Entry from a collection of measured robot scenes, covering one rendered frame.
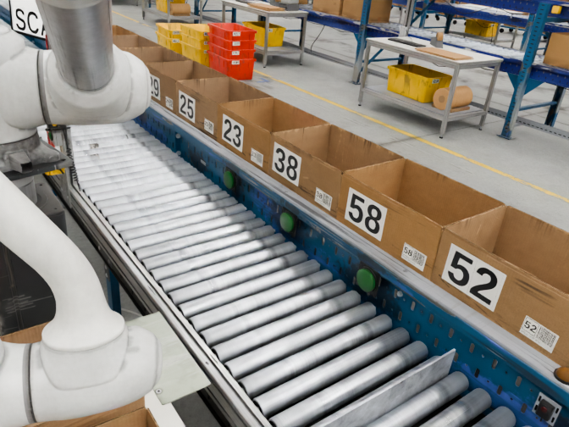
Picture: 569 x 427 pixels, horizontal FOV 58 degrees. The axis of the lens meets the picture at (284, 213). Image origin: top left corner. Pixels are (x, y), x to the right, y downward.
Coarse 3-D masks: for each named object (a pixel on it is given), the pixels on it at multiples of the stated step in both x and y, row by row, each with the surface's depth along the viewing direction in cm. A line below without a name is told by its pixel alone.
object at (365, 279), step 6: (360, 270) 150; (366, 270) 149; (360, 276) 151; (366, 276) 149; (372, 276) 148; (360, 282) 151; (366, 282) 149; (372, 282) 148; (366, 288) 150; (372, 288) 148
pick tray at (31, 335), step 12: (0, 336) 112; (12, 336) 114; (24, 336) 115; (36, 336) 117; (144, 396) 107; (120, 408) 104; (132, 408) 106; (60, 420) 96; (72, 420) 98; (84, 420) 99; (96, 420) 101
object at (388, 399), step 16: (448, 352) 126; (432, 368) 123; (448, 368) 129; (400, 384) 116; (416, 384) 122; (432, 384) 127; (368, 400) 110; (384, 400) 115; (400, 400) 120; (336, 416) 106; (352, 416) 109; (368, 416) 114
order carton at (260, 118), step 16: (224, 112) 210; (240, 112) 222; (256, 112) 226; (272, 112) 232; (288, 112) 223; (304, 112) 214; (256, 128) 193; (272, 128) 235; (288, 128) 225; (224, 144) 216; (256, 144) 196
